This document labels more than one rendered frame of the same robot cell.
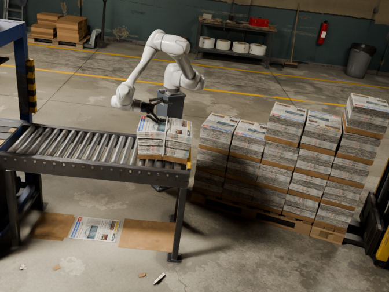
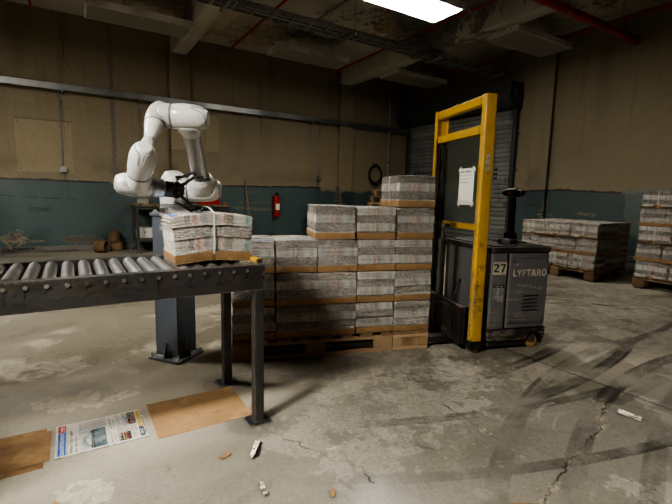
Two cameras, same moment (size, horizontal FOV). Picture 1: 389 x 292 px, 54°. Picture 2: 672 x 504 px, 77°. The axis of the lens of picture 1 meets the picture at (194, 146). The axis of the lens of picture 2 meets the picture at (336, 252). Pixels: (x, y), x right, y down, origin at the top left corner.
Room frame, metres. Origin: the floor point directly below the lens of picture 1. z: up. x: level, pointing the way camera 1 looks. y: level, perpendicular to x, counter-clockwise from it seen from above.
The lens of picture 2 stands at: (0.35, 0.64, 1.14)
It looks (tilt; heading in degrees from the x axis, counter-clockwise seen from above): 8 degrees down; 332
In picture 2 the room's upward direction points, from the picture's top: 1 degrees clockwise
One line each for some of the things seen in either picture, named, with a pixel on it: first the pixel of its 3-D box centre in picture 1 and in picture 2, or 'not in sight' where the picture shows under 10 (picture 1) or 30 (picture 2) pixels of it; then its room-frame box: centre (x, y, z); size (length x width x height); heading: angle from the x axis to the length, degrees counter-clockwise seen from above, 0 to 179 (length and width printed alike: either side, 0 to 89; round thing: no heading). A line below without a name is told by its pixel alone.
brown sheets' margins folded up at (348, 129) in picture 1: (344, 172); (403, 262); (2.98, -1.35, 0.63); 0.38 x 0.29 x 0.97; 167
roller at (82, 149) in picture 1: (83, 147); (67, 273); (2.50, 0.83, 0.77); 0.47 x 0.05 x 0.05; 4
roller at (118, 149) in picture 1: (118, 150); (133, 268); (2.51, 0.57, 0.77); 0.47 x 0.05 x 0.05; 4
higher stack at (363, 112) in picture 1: (345, 170); (403, 260); (2.98, -1.35, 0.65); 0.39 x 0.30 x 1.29; 167
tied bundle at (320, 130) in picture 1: (320, 131); (368, 221); (3.05, -1.06, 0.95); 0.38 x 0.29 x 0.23; 165
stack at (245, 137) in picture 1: (259, 172); (311, 292); (3.15, -0.64, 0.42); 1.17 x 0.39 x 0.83; 77
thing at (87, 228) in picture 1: (95, 229); (102, 431); (2.51, 0.73, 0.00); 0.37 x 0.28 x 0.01; 94
